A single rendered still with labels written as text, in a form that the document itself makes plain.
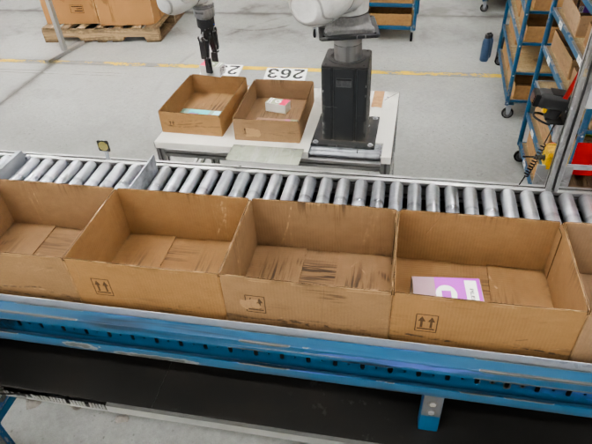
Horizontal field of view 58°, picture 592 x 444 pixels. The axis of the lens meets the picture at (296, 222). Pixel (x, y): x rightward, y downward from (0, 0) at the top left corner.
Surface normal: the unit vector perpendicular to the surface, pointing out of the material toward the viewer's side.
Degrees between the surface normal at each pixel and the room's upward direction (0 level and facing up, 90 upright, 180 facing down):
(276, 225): 90
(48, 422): 0
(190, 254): 0
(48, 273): 91
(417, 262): 1
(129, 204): 90
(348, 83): 90
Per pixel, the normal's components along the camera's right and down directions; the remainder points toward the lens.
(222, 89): -0.23, 0.60
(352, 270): -0.04, -0.77
